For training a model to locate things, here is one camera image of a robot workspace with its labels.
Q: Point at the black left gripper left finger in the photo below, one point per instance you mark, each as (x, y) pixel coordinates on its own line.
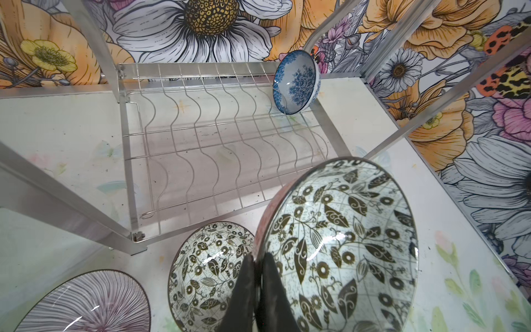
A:
(240, 312)

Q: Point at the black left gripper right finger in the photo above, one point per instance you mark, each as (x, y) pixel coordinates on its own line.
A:
(275, 312)

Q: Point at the black leaf pattern bowl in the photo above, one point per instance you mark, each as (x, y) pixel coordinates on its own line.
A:
(344, 242)
(204, 273)

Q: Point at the blue floral bowl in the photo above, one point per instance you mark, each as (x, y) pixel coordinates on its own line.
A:
(296, 82)

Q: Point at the pink striped bowl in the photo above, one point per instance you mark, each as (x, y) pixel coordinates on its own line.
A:
(101, 300)

